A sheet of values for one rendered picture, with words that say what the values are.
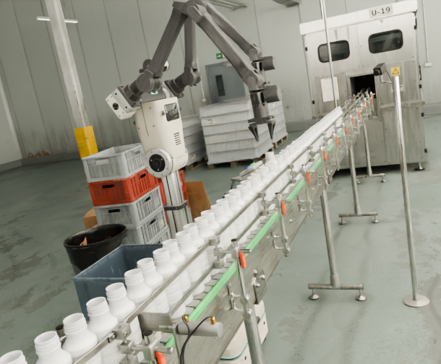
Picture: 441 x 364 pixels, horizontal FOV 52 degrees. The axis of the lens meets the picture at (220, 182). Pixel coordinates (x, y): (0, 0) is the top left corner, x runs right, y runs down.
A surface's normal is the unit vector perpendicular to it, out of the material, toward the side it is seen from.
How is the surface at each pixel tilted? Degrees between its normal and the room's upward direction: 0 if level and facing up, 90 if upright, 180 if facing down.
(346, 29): 90
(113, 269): 90
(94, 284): 90
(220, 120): 91
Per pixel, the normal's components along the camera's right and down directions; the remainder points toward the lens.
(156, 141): -0.33, 0.44
